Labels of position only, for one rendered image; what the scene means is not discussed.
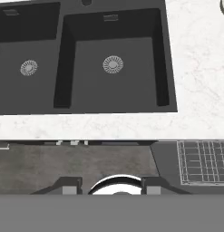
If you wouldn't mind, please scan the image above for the white and black round object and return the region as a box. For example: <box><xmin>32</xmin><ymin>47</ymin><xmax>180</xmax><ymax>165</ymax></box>
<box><xmin>87</xmin><ymin>174</ymin><xmax>143</xmax><ymax>196</ymax></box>

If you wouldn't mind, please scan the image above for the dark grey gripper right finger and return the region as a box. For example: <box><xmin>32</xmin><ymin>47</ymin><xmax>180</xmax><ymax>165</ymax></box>
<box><xmin>141</xmin><ymin>176</ymin><xmax>193</xmax><ymax>196</ymax></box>

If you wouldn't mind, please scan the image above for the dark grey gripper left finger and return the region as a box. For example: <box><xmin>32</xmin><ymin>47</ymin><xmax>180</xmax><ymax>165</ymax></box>
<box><xmin>31</xmin><ymin>176</ymin><xmax>83</xmax><ymax>196</ymax></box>

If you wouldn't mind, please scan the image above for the black double basin sink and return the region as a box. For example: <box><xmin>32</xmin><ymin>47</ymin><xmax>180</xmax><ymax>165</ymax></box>
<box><xmin>0</xmin><ymin>0</ymin><xmax>179</xmax><ymax>116</ymax></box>

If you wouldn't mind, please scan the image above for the dark dishwasher door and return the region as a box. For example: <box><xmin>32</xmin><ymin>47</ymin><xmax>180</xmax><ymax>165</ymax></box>
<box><xmin>150</xmin><ymin>140</ymin><xmax>224</xmax><ymax>195</ymax></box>

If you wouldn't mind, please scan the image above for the grey wire dishwasher rack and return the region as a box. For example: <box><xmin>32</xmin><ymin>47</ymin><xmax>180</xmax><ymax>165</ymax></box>
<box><xmin>176</xmin><ymin>140</ymin><xmax>224</xmax><ymax>186</ymax></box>

